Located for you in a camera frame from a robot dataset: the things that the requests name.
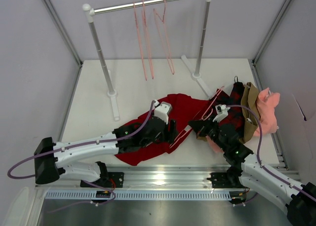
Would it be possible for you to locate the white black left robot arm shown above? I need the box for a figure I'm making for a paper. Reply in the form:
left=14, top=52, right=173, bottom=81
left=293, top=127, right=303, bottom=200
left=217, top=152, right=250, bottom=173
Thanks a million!
left=34, top=116, right=178, bottom=185

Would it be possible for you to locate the white slotted cable duct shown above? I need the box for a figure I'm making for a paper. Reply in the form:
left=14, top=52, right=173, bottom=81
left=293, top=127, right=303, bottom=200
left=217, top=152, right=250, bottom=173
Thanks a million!
left=45, top=189, right=232, bottom=201

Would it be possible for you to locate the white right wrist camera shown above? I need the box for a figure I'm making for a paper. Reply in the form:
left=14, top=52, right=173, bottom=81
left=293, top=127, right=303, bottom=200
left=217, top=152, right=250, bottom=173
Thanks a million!
left=213, top=104, right=230, bottom=123

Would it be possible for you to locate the tan brown skirt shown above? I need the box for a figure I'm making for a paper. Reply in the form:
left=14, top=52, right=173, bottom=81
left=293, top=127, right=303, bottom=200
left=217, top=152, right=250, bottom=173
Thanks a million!
left=210, top=82, right=260, bottom=144

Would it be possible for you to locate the aluminium mounting rail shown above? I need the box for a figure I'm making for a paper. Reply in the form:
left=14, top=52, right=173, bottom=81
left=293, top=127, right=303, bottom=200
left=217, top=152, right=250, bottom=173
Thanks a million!
left=35, top=163, right=229, bottom=189

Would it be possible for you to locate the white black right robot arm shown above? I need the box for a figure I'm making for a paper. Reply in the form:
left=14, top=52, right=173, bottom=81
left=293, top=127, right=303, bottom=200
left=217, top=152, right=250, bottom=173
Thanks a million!
left=189, top=120, right=316, bottom=226

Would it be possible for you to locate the silver white clothes rack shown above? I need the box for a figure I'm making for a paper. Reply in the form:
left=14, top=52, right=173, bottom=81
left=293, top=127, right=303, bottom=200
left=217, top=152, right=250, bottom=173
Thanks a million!
left=82, top=0, right=211, bottom=121

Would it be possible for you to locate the pink skirt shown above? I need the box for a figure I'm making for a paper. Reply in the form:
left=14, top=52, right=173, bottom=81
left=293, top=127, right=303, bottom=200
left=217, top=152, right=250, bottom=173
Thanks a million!
left=206, top=87, right=281, bottom=154

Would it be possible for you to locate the red black plaid skirt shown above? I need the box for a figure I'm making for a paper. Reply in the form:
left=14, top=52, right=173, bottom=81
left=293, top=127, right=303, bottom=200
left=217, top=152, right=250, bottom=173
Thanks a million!
left=209, top=82, right=246, bottom=135

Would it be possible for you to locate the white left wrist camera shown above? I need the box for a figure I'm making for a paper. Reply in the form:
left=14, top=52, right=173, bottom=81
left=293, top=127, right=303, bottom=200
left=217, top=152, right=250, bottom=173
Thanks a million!
left=152, top=100, right=172, bottom=125

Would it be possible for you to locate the pink wire hanger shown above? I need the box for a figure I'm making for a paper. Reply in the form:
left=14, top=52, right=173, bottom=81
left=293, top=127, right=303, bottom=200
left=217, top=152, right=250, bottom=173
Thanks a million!
left=142, top=0, right=155, bottom=79
left=133, top=2, right=148, bottom=81
left=153, top=0, right=175, bottom=75
left=169, top=86, right=225, bottom=149

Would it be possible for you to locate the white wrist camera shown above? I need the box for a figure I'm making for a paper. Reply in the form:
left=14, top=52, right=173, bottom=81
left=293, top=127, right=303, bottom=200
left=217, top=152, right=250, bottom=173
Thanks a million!
left=152, top=100, right=172, bottom=125
left=213, top=104, right=230, bottom=123

